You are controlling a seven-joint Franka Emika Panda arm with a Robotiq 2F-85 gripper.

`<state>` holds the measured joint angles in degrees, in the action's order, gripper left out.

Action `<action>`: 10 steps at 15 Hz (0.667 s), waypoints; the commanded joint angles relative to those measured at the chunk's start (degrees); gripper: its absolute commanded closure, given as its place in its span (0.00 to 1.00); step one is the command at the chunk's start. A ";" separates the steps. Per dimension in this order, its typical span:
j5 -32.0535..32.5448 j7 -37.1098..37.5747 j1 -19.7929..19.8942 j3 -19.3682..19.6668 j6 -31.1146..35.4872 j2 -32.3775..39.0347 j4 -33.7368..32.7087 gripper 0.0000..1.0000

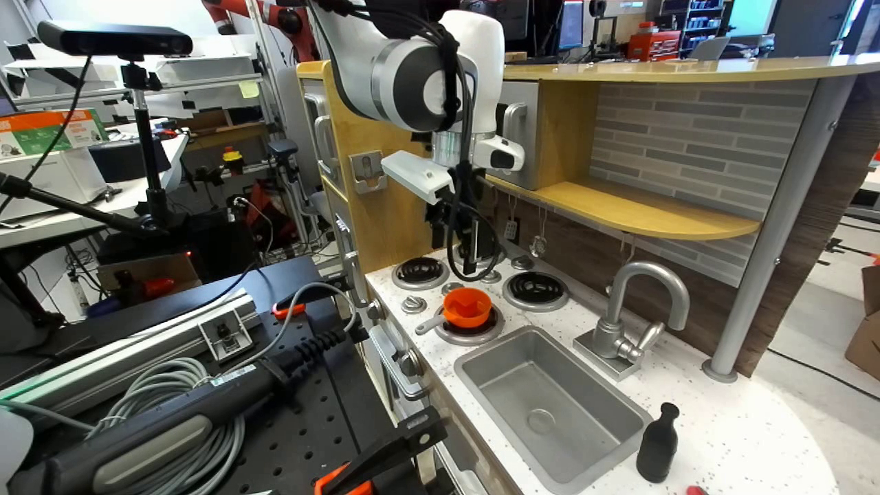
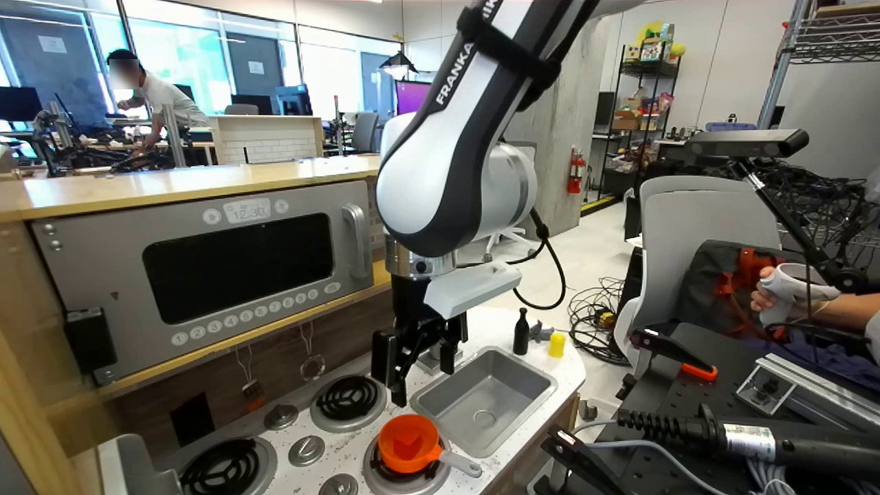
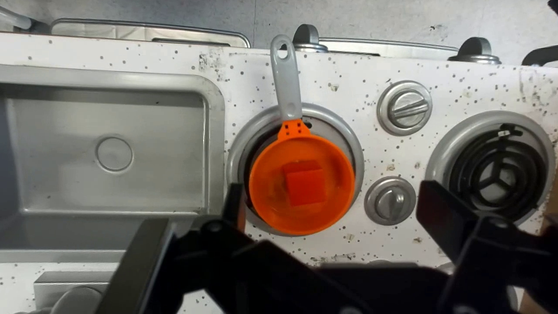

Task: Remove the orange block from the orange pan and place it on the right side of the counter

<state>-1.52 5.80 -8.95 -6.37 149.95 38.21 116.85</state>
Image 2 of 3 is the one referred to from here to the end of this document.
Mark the white grey chair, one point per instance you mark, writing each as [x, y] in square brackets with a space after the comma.
[697, 215]

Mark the grey stove knob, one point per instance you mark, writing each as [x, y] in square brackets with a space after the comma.
[278, 416]
[305, 450]
[338, 485]

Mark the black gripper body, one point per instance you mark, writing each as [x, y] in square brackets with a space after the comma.
[412, 317]

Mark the black camera bar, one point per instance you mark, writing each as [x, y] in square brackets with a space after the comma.
[745, 141]

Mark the small yellow toy block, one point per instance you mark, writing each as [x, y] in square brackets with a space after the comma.
[557, 345]

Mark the person in white shirt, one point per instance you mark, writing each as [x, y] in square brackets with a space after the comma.
[159, 97]

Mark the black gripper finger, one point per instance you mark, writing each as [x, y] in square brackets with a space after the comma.
[390, 361]
[452, 345]

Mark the black clamp orange tip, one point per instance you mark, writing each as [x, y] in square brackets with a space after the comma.
[670, 353]

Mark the white handheld controller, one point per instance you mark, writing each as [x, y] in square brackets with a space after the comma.
[786, 279]

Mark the black cylindrical tool silver band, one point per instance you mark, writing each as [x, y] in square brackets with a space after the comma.
[778, 444]

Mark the black snack shelf rack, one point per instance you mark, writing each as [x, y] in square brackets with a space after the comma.
[642, 111]

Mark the orange toy block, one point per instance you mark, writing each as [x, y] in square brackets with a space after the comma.
[410, 439]

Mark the grey toy sink basin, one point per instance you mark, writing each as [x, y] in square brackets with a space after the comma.
[481, 404]

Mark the person's bare forearm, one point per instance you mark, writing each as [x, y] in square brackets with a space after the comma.
[847, 312]

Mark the small black wall box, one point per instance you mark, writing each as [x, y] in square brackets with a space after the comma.
[88, 340]

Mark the person's hand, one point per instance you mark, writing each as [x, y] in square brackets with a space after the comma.
[763, 302]

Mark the purple screen monitor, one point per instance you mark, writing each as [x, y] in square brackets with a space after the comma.
[410, 97]

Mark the black tripod leg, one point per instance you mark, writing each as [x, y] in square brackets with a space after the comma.
[786, 221]

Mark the black coil toy burner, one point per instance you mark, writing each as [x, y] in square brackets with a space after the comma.
[221, 470]
[348, 400]
[395, 483]

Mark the red fire extinguisher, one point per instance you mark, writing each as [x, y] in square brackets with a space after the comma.
[575, 174]

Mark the beige slatted cabinet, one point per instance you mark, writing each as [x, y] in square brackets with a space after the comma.
[264, 138]

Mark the wooden toy kitchen unit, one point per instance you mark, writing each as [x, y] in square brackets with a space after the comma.
[230, 181]

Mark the black pendant lamp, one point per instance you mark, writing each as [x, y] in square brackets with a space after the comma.
[399, 63]

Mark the white black Franka robot arm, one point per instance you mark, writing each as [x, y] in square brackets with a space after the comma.
[456, 138]

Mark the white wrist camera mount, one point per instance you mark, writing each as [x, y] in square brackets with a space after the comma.
[467, 290]

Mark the silver aluminium frame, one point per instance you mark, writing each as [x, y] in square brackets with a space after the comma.
[806, 387]

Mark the grey toy microwave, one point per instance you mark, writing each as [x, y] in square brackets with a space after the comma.
[110, 265]

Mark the dark cushion bag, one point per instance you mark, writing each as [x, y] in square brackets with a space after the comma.
[701, 284]

